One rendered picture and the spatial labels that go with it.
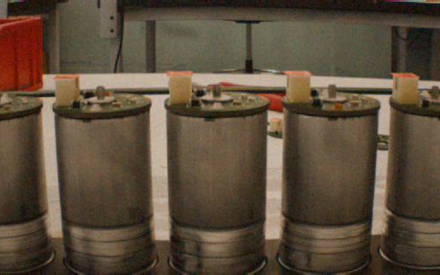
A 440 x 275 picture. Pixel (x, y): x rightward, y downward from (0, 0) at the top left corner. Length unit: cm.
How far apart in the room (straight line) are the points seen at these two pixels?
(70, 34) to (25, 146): 466
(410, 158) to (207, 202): 5
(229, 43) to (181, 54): 32
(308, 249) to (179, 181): 4
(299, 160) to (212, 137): 2
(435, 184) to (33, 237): 10
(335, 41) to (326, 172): 442
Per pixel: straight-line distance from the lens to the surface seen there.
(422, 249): 18
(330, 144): 17
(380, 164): 35
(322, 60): 460
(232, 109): 16
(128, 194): 17
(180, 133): 17
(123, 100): 18
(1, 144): 17
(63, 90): 17
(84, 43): 481
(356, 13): 251
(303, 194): 17
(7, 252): 18
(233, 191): 17
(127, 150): 17
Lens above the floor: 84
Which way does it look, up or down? 13 degrees down
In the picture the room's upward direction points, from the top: straight up
